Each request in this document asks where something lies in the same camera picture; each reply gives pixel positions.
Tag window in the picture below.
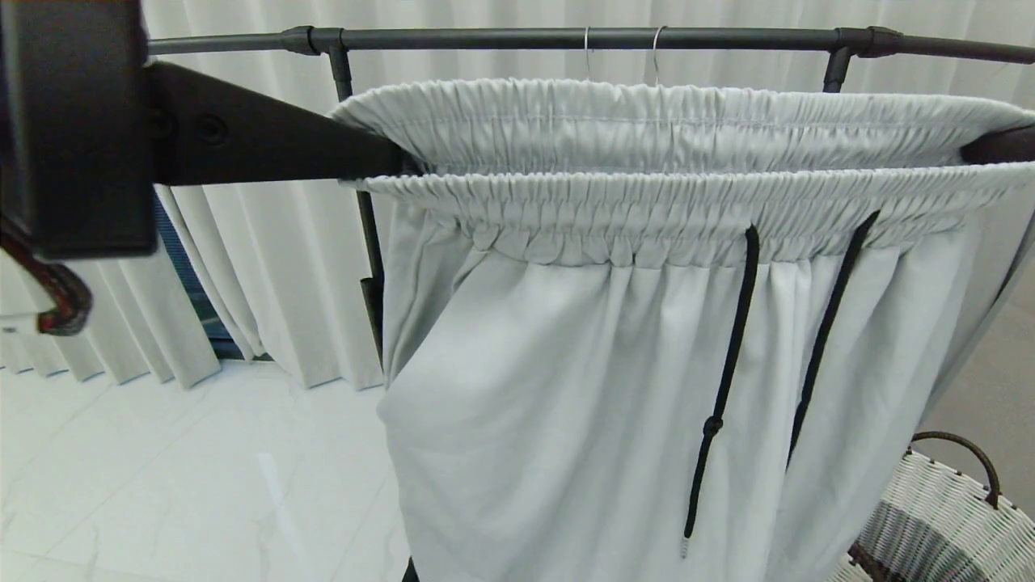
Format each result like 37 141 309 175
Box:
154 194 272 362

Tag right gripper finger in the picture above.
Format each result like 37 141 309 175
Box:
961 121 1035 167

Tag black clothes rack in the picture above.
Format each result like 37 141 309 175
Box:
146 26 1035 582

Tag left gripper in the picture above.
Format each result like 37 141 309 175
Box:
0 0 415 259

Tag pale grey shorts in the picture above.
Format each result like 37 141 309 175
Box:
330 77 1035 582

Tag white curtain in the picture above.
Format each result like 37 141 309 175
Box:
142 0 1035 390
0 251 221 389

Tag white laundry basket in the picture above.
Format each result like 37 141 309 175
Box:
833 431 1035 582

